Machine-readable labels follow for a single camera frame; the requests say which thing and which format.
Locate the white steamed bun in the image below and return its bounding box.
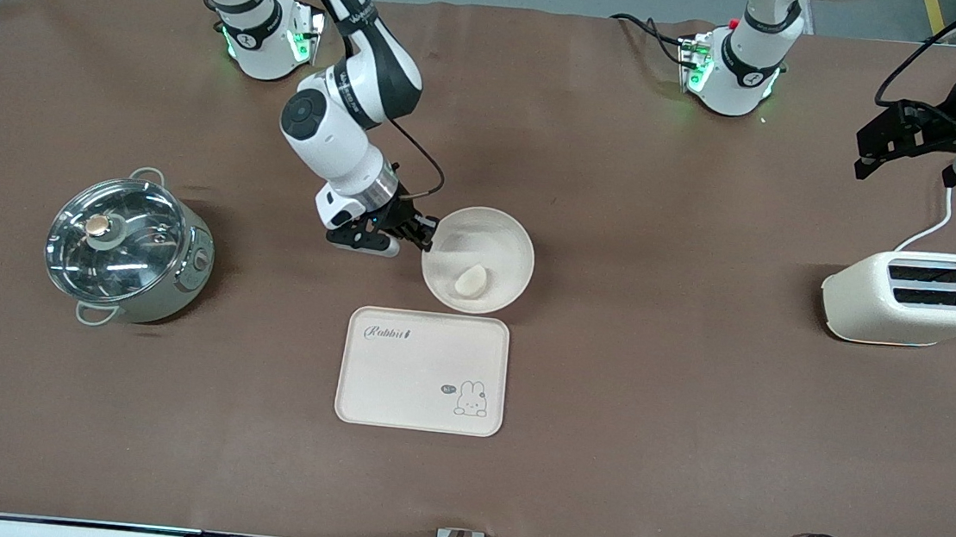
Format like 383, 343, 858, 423
453, 262, 490, 298

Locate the round beige plate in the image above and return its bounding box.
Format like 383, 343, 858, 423
416, 202, 540, 319

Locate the beige rabbit print tray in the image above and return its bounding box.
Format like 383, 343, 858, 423
333, 303, 513, 439

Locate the cream two-slot toaster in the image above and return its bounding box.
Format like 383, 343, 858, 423
816, 242, 956, 352

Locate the green electric cooking pot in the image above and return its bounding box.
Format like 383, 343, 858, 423
41, 159, 222, 336

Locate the glass pot lid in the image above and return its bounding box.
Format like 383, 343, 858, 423
41, 172, 192, 313

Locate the brown table cover mat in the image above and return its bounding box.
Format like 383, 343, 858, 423
0, 0, 956, 537

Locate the white toaster power cord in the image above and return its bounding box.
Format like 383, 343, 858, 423
893, 180, 956, 257

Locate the black arm base cable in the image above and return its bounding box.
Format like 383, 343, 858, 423
607, 12, 693, 67

